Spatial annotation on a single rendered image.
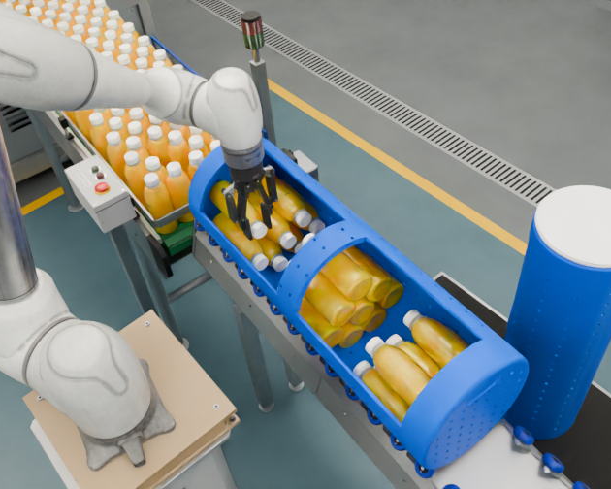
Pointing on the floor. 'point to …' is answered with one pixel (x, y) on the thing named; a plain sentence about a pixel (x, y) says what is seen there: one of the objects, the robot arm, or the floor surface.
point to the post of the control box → (132, 269)
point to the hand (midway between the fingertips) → (256, 222)
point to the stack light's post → (264, 97)
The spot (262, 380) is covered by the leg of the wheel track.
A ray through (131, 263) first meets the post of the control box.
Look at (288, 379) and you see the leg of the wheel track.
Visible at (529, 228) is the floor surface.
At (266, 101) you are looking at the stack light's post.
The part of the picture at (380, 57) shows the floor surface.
